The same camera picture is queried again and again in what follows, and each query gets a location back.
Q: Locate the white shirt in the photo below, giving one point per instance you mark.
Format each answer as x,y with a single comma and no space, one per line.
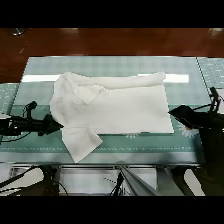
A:
126,106

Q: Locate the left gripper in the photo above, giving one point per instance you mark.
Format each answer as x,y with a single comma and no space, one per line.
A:
50,125

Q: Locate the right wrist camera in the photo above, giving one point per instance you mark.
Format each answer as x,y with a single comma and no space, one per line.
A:
214,95

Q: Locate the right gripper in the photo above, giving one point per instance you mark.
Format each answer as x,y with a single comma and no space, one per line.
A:
186,116

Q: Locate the silver frame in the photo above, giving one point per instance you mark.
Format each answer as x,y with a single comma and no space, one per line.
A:
140,186

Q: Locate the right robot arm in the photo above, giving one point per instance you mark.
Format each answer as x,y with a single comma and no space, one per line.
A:
211,140

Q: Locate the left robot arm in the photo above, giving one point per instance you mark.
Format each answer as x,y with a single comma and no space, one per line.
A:
20,124

